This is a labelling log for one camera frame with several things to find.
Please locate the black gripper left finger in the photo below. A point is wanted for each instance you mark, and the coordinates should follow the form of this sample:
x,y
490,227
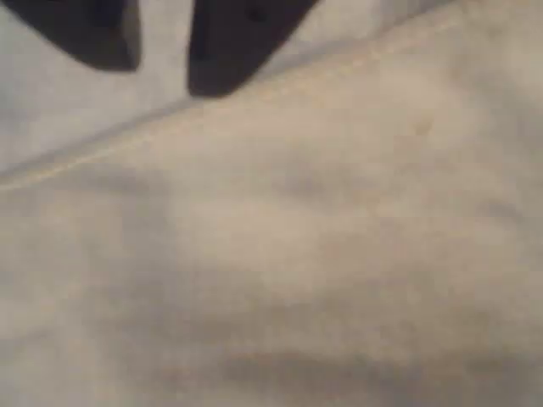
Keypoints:
x,y
85,29

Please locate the plain white cloth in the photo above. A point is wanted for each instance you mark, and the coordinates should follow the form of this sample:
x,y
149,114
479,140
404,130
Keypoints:
x,y
297,254

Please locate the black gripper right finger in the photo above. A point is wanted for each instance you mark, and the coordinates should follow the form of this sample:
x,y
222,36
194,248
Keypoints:
x,y
229,46

